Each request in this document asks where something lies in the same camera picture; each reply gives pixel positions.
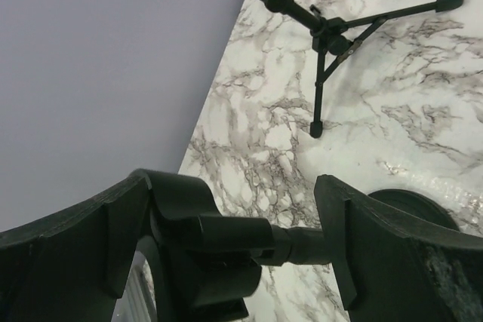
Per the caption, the short round-base mic stand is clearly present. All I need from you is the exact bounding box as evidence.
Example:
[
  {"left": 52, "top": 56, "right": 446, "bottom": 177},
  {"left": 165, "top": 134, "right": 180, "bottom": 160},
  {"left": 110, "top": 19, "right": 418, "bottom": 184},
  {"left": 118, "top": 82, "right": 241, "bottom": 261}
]
[{"left": 138, "top": 170, "right": 460, "bottom": 321}]

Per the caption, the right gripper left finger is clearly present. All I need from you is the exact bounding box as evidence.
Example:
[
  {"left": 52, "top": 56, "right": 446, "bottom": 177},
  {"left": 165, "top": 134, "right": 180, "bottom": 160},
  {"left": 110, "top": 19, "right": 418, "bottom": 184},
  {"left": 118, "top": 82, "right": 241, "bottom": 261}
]
[{"left": 1, "top": 175, "right": 149, "bottom": 321}]

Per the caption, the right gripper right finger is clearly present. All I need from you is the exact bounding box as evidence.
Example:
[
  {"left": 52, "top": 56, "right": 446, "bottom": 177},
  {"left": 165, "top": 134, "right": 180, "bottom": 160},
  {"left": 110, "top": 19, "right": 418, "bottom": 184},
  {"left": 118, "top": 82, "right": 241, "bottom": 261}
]
[{"left": 314, "top": 175, "right": 482, "bottom": 321}]

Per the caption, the tripod mic stand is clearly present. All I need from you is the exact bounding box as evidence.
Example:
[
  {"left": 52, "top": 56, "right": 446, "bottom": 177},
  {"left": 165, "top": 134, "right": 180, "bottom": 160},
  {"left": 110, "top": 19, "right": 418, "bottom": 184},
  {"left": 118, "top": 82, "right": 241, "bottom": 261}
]
[{"left": 260, "top": 0, "right": 464, "bottom": 139}]

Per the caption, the aluminium rail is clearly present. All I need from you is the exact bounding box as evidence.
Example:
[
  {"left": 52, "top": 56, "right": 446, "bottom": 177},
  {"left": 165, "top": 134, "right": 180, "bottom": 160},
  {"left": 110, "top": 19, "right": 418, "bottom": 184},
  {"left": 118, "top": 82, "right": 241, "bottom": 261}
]
[{"left": 111, "top": 252, "right": 157, "bottom": 322}]

